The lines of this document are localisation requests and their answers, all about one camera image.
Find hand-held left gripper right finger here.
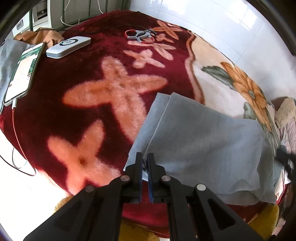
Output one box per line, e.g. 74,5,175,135
147,153,264,241

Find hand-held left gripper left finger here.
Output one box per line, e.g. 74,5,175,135
23,152,143,241

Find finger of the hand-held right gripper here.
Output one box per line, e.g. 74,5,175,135
275,145,296,183

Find grey pants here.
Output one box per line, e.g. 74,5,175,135
124,92,281,205

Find pile of clothes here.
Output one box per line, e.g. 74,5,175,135
272,97,296,158

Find red floral plush blanket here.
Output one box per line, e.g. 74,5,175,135
0,10,287,239

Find white oblong device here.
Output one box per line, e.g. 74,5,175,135
46,36,91,59

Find smartphone with lit screen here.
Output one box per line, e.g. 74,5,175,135
4,42,45,107

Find brown cloth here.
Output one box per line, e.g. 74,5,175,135
13,27,64,50

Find grey cloth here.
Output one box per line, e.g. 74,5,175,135
0,38,23,114

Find white cabinet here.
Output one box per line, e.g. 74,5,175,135
11,0,63,35

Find white charging cable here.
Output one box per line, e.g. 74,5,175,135
0,108,36,176
10,98,30,169

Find red and grey ring tool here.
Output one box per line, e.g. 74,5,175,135
125,28,158,45

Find green metal bed frame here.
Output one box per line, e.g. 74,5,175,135
47,0,131,32

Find white wall cable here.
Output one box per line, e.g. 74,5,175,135
60,0,103,27

